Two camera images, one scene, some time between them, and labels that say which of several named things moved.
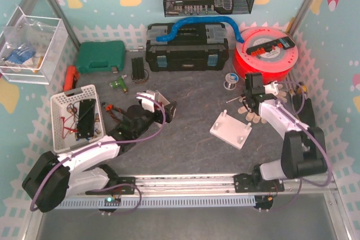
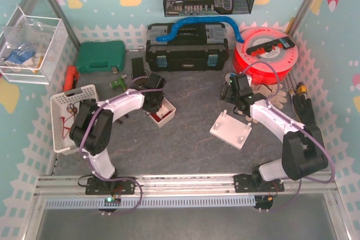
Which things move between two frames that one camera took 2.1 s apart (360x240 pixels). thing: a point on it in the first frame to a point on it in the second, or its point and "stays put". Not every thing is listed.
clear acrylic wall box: x=31 y=49 stays put
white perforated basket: x=77 y=117 stays put
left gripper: x=162 y=113 to x=153 y=105
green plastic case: x=100 y=56 stays put
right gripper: x=248 y=101 to x=225 y=93
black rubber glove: x=304 y=109 stays put
